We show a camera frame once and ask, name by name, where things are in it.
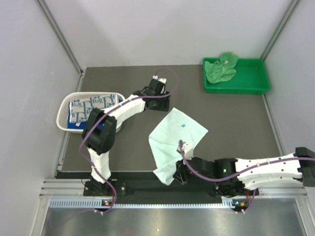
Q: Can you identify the white blue patterned towel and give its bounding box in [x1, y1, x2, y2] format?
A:
[68, 93, 118, 126]

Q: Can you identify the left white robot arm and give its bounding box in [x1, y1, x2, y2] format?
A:
[80, 76, 170, 196]

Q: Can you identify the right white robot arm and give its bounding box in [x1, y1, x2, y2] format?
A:
[173, 147, 315, 197]

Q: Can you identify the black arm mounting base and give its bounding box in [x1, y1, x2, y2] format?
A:
[83, 172, 253, 204]

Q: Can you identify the green towel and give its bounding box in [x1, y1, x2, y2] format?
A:
[204, 52, 239, 84]

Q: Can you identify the green plastic bin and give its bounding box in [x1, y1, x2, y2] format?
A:
[203, 58, 271, 95]

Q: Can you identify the white perforated plastic basket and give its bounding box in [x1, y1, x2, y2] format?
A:
[56, 92, 125, 133]

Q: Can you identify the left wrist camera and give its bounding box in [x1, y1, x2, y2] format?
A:
[153, 75, 167, 84]

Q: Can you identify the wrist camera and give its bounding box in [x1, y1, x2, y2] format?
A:
[153, 75, 167, 84]
[177, 142, 193, 160]

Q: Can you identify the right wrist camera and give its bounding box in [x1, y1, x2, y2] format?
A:
[177, 142, 193, 160]

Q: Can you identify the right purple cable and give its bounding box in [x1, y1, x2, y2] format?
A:
[178, 139, 315, 214]

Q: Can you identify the purple cable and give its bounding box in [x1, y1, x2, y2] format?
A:
[178, 139, 315, 214]
[78, 68, 179, 214]

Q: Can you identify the grey slotted cable duct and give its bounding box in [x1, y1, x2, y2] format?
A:
[49, 199, 235, 209]

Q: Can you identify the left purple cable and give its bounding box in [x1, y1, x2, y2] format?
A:
[78, 68, 179, 214]

